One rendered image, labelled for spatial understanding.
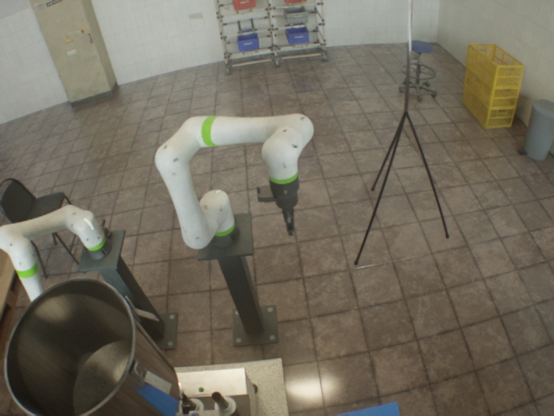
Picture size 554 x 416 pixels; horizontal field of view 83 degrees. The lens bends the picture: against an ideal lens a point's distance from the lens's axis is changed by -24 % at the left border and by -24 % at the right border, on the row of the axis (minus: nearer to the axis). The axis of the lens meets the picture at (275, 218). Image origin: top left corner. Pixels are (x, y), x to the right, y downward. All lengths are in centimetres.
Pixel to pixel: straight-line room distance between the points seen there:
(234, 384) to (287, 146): 81
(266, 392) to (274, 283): 132
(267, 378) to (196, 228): 69
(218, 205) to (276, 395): 85
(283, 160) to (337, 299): 170
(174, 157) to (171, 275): 179
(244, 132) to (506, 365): 218
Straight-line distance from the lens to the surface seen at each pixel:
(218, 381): 141
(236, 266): 201
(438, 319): 272
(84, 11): 594
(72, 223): 202
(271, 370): 169
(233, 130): 136
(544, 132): 422
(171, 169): 139
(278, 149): 115
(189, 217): 157
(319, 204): 329
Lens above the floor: 231
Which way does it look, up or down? 46 degrees down
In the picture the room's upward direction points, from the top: 9 degrees counter-clockwise
